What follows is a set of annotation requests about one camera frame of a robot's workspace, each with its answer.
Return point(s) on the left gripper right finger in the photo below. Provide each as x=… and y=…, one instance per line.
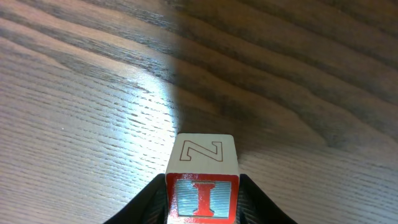
x=255, y=207

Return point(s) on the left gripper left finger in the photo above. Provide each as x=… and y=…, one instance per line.
x=149, y=206

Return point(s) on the red letter I block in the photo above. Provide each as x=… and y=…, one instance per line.
x=202, y=179

